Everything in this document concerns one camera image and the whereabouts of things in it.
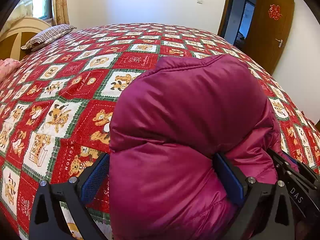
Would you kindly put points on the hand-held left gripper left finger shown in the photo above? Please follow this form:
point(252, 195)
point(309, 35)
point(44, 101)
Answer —
point(96, 177)

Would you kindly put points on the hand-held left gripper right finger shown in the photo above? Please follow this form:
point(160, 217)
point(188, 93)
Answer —
point(228, 177)

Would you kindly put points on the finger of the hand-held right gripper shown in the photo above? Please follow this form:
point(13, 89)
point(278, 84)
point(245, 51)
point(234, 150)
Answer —
point(291, 160)
point(277, 161)

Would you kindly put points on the magenta down jacket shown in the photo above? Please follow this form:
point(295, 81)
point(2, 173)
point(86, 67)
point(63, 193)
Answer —
point(190, 140)

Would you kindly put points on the red printed bedspread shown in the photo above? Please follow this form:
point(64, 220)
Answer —
point(62, 105)

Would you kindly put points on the brown wooden door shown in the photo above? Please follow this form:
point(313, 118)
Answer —
point(267, 32)

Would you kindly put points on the pink floral quilt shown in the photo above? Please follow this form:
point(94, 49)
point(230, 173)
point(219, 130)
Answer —
point(6, 67)

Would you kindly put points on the red paper door decoration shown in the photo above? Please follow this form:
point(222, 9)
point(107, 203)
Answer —
point(275, 11)

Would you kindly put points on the striped pillow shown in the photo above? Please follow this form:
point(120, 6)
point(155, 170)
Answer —
point(47, 36)

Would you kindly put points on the cream wooden headboard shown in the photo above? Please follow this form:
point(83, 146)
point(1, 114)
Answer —
point(18, 37)

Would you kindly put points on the beige patterned curtain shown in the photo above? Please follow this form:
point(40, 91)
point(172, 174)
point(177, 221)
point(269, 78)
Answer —
point(61, 2)

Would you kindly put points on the window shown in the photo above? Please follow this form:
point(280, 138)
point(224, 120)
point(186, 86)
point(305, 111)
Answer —
point(41, 0)

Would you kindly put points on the brown door frame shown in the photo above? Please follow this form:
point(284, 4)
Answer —
point(232, 12)

